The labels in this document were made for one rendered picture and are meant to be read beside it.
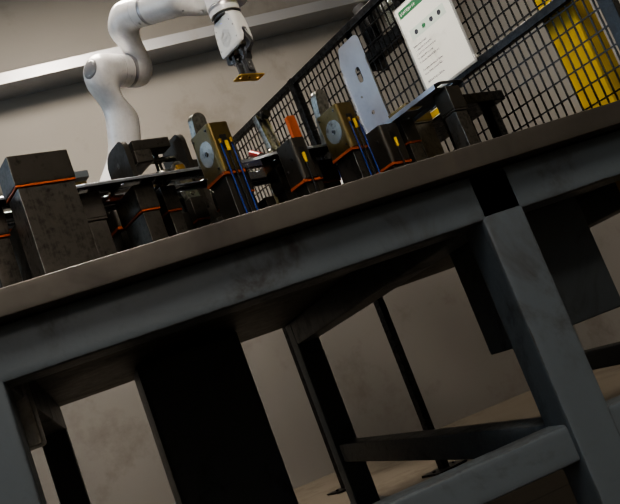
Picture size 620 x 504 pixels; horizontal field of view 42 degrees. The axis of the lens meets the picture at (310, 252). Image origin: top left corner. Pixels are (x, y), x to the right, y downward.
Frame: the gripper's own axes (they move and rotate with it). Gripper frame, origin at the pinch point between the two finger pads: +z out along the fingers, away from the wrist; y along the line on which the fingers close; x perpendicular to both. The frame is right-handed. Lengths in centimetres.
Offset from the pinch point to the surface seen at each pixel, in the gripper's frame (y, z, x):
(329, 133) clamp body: 16.8, 27.3, 3.5
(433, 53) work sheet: 7, 2, 67
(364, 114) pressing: -3.5, 14.8, 39.7
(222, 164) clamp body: 17.7, 31.8, -31.1
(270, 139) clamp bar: -17.2, 13.6, 13.8
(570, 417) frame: 73, 102, -25
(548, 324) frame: 74, 87, -22
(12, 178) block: 15, 28, -75
